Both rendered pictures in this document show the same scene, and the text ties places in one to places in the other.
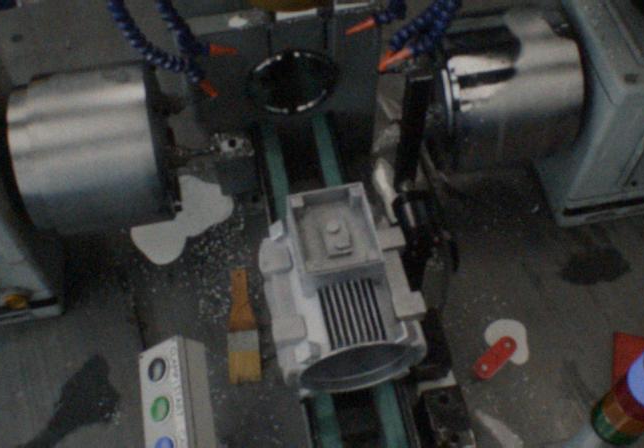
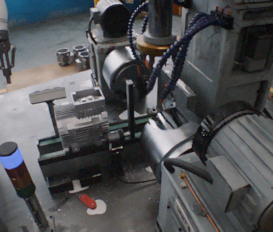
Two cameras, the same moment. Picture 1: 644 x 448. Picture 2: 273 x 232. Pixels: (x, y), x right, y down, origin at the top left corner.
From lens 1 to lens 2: 1.10 m
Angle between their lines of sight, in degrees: 55
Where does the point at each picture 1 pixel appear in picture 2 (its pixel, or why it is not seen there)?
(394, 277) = (82, 124)
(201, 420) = (43, 96)
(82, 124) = (119, 55)
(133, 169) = (111, 69)
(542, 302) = (115, 220)
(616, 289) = not seen: outside the picture
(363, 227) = (92, 106)
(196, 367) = (57, 94)
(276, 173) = (143, 120)
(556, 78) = (169, 145)
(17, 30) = not seen: hidden behind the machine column
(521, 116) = (152, 144)
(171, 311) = not seen: hidden behind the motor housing
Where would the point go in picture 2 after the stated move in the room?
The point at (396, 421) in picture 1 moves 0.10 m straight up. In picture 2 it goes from (52, 155) to (47, 137)
